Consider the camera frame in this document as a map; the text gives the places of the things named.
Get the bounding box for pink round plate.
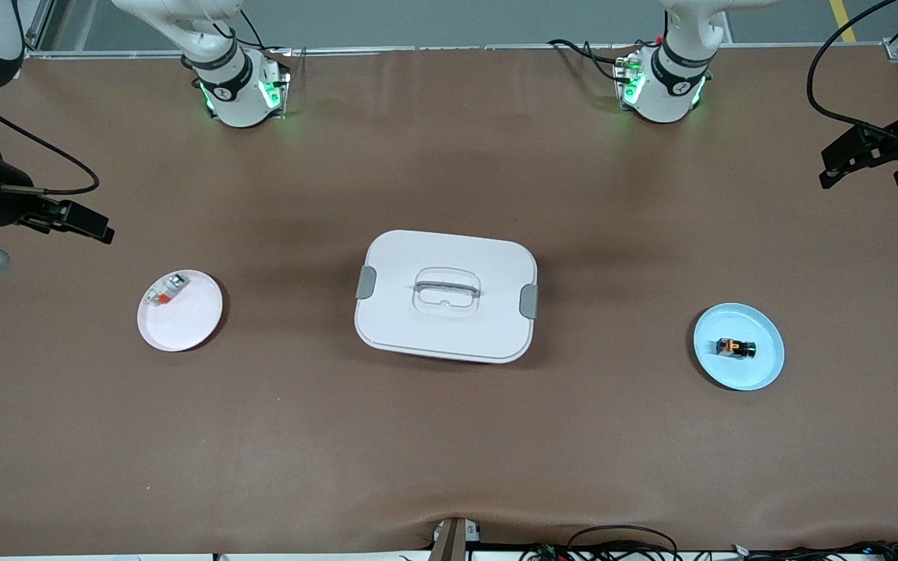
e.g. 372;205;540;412
137;270;224;352

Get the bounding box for white lidded storage box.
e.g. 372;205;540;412
354;229;540;365

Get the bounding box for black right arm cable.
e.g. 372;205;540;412
0;87;101;197

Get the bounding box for black looped cable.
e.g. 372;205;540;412
566;525;680;561

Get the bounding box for brown camera mount bracket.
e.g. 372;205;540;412
432;517;483;561

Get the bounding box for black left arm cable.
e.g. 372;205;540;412
805;0;898;147

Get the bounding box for black cables at arm base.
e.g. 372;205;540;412
548;37;638;83

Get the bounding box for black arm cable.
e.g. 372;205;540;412
0;87;101;197
805;0;898;147

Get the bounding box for light blue round plate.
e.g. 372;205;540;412
692;303;785;391

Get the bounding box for black cable bundle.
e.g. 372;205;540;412
730;541;898;561

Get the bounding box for black and orange switch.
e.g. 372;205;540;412
714;337;758;362

